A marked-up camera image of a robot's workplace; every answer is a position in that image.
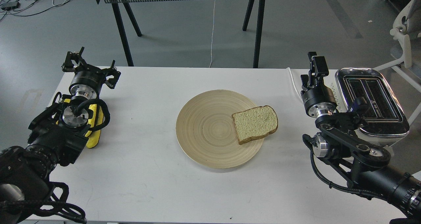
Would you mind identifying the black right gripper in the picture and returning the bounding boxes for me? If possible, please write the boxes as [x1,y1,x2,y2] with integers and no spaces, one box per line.
[301,52,337,116]

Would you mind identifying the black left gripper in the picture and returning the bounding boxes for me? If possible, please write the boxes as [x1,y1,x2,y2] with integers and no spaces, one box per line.
[62,47,121,96]

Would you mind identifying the slice of brown bread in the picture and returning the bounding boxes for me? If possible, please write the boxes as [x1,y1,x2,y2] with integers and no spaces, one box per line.
[232,105,278,145]

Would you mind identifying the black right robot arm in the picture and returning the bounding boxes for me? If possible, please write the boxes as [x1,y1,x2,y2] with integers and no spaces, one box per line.
[301,52,420,224]

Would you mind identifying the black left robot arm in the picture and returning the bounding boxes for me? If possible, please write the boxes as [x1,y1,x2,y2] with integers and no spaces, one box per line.
[0,47,121,224]

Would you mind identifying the white chrome toaster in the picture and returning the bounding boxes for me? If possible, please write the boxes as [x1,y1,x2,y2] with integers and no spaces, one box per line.
[330,68,409,148]

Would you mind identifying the yellow sponge cloth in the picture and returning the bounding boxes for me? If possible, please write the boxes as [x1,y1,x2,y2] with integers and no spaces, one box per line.
[56,95,111,149]

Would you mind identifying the white office chair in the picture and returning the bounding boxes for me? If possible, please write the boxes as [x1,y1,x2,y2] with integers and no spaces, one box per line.
[373,0,421,126]

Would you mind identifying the round bamboo plate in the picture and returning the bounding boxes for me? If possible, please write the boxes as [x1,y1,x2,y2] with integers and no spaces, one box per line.
[176,89,264,169]

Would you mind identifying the white toaster power cord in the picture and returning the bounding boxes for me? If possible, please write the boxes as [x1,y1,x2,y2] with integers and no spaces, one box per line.
[287,67,303,103]

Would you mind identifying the white hanging cable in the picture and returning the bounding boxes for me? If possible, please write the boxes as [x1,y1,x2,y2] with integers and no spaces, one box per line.
[209,0,216,68]

